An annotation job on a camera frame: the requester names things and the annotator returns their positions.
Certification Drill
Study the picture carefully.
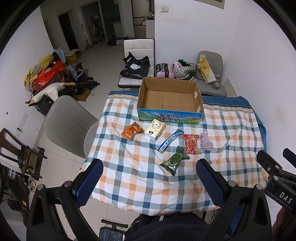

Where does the wall light switch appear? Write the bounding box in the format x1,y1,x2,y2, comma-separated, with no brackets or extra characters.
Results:
160,6,169,13

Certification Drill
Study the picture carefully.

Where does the yellow paper bag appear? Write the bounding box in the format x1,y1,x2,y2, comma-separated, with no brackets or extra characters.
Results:
198,54,216,83

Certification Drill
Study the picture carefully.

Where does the pink suitcase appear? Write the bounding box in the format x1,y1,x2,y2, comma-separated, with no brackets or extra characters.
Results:
156,63,175,79

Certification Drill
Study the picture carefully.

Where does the grey chair near table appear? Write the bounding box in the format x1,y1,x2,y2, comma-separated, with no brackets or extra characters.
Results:
44,95,99,159

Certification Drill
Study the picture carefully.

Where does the picture frame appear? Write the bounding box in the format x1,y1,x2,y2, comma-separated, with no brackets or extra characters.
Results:
196,0,225,9

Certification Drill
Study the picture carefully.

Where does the red snack packet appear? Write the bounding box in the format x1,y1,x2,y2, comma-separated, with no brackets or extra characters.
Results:
184,134,201,155

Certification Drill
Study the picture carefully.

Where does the white padded chair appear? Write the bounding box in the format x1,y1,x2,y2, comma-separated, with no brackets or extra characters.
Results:
118,38,155,89

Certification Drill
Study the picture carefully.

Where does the green snack packet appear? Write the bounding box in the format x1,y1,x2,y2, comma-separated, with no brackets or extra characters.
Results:
160,146,190,176

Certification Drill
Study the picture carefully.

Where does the plaid checkered tablecloth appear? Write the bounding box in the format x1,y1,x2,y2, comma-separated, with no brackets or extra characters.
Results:
82,91,266,215

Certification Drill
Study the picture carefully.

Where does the orange snack packet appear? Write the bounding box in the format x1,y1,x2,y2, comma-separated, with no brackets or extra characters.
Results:
121,122,142,141

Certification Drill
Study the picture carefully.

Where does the yellow tissue pack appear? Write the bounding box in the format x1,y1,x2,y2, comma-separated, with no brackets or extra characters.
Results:
144,119,165,141

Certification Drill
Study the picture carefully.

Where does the patterned tote bag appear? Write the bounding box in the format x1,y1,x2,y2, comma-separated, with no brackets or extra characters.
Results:
171,61,197,81

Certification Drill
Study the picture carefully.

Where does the yellow cloth pile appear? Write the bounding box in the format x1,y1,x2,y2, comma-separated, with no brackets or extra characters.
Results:
23,54,54,91

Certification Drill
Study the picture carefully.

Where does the blue long snack stick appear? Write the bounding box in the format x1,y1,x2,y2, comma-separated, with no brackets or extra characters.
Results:
156,130,184,153

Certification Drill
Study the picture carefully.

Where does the white goose plush toy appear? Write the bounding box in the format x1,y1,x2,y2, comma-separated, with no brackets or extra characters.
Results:
29,82,76,104

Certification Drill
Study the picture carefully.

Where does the grey chair by wall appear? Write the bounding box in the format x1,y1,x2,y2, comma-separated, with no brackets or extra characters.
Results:
196,51,226,97

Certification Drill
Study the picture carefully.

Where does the tape roll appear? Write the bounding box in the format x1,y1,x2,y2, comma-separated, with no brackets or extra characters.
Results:
212,81,221,89

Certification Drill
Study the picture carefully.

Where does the wooden chair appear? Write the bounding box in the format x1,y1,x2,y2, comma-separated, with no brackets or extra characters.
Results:
1,128,47,181

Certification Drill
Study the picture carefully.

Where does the red plastic bag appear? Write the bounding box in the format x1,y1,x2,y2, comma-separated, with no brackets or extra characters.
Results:
32,61,66,92

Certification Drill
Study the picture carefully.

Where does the small cardboard box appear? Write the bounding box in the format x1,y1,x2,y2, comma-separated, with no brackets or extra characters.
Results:
73,88,90,102

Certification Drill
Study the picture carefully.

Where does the cardboard milk box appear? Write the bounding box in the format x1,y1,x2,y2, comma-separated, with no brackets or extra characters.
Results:
137,77,204,125

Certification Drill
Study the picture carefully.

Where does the purple knotted towel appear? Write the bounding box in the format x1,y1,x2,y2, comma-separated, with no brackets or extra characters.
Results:
200,132,213,151

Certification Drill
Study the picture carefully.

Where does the black plastic bag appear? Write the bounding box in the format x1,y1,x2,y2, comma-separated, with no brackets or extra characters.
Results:
120,52,151,79

